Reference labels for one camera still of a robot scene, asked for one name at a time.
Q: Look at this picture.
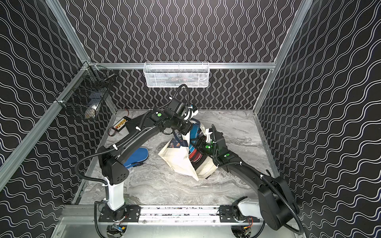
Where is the black wire wall basket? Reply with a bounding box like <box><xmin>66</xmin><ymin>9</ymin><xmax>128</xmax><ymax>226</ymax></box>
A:
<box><xmin>57</xmin><ymin>65</ymin><xmax>117</xmax><ymax>120</ymax></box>

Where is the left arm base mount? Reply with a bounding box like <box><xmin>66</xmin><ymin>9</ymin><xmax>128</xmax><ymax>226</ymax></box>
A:
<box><xmin>98</xmin><ymin>205</ymin><xmax>141</xmax><ymax>223</ymax></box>

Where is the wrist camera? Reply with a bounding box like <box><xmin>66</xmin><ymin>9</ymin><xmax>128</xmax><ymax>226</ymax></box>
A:
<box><xmin>204</xmin><ymin>129</ymin><xmax>213</xmax><ymax>143</ymax></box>
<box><xmin>185</xmin><ymin>105</ymin><xmax>198</xmax><ymax>122</ymax></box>

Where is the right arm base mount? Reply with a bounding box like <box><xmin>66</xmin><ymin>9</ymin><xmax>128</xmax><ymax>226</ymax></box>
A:
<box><xmin>216</xmin><ymin>205</ymin><xmax>260</xmax><ymax>224</ymax></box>

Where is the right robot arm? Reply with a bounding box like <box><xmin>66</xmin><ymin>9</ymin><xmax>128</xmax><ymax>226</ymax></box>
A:
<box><xmin>190</xmin><ymin>125</ymin><xmax>304</xmax><ymax>235</ymax></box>

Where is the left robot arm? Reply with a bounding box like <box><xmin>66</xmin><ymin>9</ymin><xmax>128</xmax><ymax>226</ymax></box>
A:
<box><xmin>74</xmin><ymin>84</ymin><xmax>193</xmax><ymax>212</ymax></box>

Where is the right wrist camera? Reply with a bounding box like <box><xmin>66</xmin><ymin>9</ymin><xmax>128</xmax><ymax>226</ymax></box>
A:
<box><xmin>204</xmin><ymin>129</ymin><xmax>213</xmax><ymax>143</ymax></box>

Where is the red paddle case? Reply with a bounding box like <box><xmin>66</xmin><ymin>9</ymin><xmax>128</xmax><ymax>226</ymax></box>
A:
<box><xmin>189</xmin><ymin>149</ymin><xmax>203</xmax><ymax>163</ymax></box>

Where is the teal paddle case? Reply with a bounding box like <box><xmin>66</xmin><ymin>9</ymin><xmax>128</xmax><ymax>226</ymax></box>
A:
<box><xmin>189</xmin><ymin>124</ymin><xmax>200</xmax><ymax>152</ymax></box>

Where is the royal blue paddle case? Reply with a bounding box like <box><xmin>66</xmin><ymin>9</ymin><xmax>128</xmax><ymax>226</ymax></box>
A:
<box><xmin>124</xmin><ymin>147</ymin><xmax>149</xmax><ymax>169</ymax></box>

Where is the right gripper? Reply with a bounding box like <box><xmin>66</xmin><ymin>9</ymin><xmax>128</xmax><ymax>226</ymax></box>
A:
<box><xmin>189</xmin><ymin>137</ymin><xmax>218</xmax><ymax>159</ymax></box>

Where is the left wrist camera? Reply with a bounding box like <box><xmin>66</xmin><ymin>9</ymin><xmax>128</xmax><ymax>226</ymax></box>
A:
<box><xmin>185</xmin><ymin>105</ymin><xmax>198</xmax><ymax>122</ymax></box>

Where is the white mesh wall basket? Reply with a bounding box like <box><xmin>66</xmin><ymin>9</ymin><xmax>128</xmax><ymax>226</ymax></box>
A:
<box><xmin>143</xmin><ymin>61</ymin><xmax>210</xmax><ymax>88</ymax></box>

